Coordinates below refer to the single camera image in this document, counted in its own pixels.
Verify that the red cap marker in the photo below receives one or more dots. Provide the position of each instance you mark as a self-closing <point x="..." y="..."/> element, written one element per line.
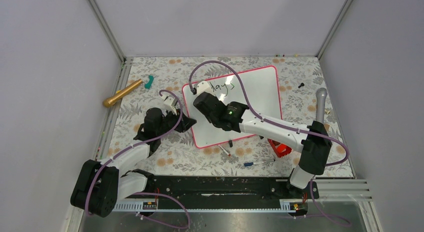
<point x="224" y="150"/>

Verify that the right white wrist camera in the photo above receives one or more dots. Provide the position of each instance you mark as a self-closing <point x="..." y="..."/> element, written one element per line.
<point x="201" y="87"/>

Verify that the teal plastic piece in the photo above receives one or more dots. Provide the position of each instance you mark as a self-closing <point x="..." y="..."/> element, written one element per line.
<point x="149" y="83"/>

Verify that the gold microphone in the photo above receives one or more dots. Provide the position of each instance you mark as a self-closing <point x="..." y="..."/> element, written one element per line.
<point x="108" y="102"/>

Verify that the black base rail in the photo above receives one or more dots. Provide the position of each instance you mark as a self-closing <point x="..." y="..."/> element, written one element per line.
<point x="211" y="193"/>

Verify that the pink framed whiteboard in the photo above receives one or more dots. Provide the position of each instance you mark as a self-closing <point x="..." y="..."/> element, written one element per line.
<point x="262" y="88"/>

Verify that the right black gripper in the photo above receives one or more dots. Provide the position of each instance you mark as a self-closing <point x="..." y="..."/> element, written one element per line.
<point x="209" y="119"/>

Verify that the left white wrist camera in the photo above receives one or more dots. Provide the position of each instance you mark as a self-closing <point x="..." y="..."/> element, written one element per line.
<point x="170" y="103"/>

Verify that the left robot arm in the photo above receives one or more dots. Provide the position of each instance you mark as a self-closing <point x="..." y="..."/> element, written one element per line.
<point x="101" y="184"/>

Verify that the silver microphone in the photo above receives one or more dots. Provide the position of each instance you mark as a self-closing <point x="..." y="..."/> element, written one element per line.
<point x="321" y="95"/>

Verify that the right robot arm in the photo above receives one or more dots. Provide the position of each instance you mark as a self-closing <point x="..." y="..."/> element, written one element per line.
<point x="312" y="141"/>

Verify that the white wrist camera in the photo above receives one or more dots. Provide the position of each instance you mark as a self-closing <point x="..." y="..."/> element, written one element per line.
<point x="170" y="103"/>
<point x="201" y="87"/>

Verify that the blue cap marker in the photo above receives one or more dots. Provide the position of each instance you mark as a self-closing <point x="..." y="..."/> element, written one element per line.
<point x="248" y="164"/>

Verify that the red plastic box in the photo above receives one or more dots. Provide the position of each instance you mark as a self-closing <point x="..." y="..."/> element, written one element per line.
<point x="279" y="149"/>

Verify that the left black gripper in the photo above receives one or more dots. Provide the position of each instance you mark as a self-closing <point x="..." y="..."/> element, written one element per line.
<point x="185" y="123"/>

